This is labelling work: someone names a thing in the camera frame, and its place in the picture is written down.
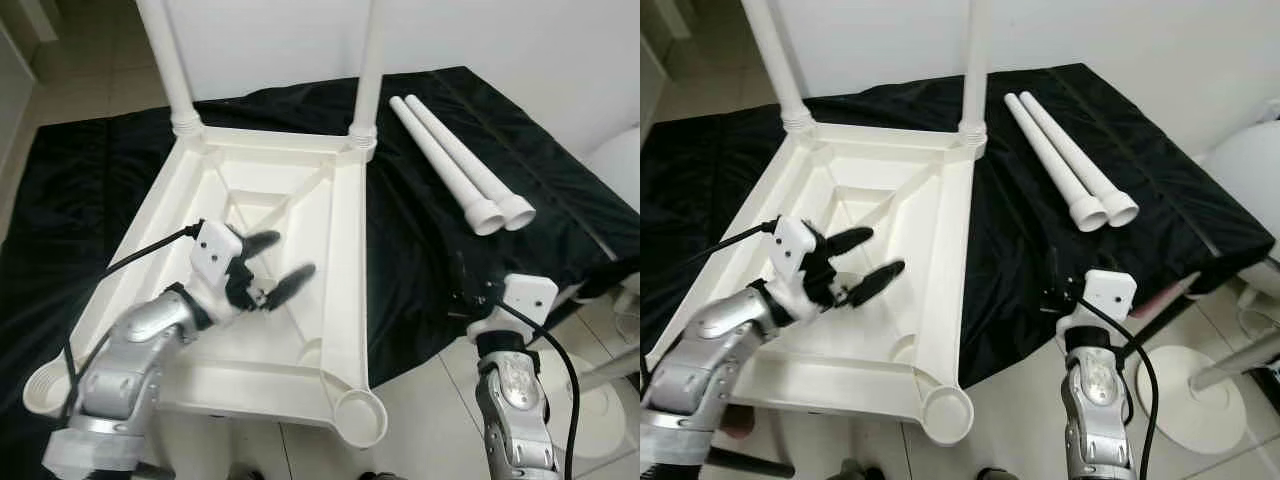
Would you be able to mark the black table cloth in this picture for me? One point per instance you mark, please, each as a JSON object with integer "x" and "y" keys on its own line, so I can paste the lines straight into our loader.
{"x": 420, "y": 250}
{"x": 1020, "y": 250}

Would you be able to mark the dark robot right foot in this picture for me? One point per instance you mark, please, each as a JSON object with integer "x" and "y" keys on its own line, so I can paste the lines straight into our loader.
{"x": 380, "y": 475}
{"x": 995, "y": 474}

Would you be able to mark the dark robot foot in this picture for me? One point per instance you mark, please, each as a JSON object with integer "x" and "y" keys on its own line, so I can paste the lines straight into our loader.
{"x": 246, "y": 472}
{"x": 857, "y": 470}
{"x": 380, "y": 475}
{"x": 995, "y": 474}

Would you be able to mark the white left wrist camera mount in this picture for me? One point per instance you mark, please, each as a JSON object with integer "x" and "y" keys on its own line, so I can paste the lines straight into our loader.
{"x": 212, "y": 250}
{"x": 795, "y": 245}

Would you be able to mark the dark robot left foot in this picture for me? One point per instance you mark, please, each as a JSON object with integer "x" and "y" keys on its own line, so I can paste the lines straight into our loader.
{"x": 246, "y": 472}
{"x": 857, "y": 470}

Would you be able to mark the white plastic table top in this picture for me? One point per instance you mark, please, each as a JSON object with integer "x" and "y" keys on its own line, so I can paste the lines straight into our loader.
{"x": 300, "y": 340}
{"x": 900, "y": 330}

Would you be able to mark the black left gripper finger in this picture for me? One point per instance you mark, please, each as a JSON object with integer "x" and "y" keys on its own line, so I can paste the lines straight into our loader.
{"x": 882, "y": 277}
{"x": 850, "y": 240}
{"x": 295, "y": 280}
{"x": 262, "y": 243}

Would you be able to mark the white plastic table leg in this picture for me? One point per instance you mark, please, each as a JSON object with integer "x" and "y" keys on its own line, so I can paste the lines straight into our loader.
{"x": 370, "y": 60}
{"x": 170, "y": 70}
{"x": 460, "y": 150}
{"x": 780, "y": 70}
{"x": 1072, "y": 150}
{"x": 1052, "y": 160}
{"x": 976, "y": 60}
{"x": 440, "y": 160}

